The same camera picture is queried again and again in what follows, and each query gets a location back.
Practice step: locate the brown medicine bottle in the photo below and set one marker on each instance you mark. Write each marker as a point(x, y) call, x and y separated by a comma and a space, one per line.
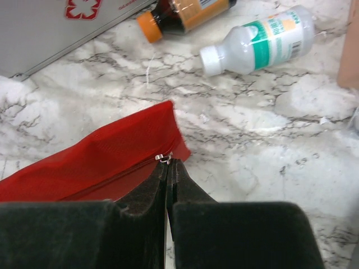
point(180, 16)

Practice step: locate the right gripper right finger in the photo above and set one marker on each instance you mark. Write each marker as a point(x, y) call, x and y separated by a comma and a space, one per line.
point(211, 234)

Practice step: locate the red first aid pouch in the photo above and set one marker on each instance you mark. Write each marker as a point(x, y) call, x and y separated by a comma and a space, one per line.
point(106, 164)

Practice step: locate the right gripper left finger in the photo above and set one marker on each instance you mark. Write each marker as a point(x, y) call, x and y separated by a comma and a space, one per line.
point(129, 233)

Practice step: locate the peach file organizer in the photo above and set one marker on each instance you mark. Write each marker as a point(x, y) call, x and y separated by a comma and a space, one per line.
point(348, 69)

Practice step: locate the white blue bandage roll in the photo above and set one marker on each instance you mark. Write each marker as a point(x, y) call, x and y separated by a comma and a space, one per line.
point(354, 121)

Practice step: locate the white green bottle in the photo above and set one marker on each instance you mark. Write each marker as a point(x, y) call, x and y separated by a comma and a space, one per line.
point(262, 43)

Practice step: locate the silver metal case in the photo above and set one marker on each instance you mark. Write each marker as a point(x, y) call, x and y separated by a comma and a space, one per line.
point(34, 33)

